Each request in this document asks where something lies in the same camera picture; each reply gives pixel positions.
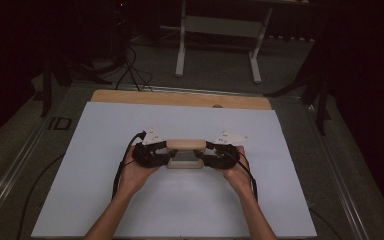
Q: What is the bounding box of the person's right hand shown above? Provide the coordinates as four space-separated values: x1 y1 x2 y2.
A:
221 146 254 198

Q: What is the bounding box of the wooden picture frame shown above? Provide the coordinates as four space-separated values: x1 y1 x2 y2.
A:
165 138 208 170

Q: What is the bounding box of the black metal stand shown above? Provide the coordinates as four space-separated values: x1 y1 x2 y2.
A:
264 66 333 136
39 49 114 118

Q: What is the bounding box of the white metal table frame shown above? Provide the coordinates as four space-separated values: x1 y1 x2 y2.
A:
159 0 311 84

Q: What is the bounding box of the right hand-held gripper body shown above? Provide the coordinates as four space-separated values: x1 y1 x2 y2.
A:
206 131 250 169

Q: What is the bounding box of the white table sheet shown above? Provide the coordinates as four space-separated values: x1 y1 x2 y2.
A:
31 101 318 239

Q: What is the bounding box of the thin black floor cable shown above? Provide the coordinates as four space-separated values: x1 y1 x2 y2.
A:
15 153 66 240
308 206 343 240

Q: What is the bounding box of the metal floor rail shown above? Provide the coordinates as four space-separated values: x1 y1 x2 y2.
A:
304 103 372 240
0 123 49 229
126 84 265 98

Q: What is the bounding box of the person's left hand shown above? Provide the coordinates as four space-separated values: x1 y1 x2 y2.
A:
119 146 161 196

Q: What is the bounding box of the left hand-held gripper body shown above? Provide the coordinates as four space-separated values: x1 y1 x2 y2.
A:
132 128 168 169

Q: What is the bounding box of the wooden table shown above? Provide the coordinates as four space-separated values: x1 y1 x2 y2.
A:
90 89 273 111

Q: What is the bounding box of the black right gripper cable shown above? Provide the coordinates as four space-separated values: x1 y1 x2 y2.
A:
228 151 259 203

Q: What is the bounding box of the black floor cables bundle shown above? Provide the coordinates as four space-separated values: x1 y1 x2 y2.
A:
114 45 154 93

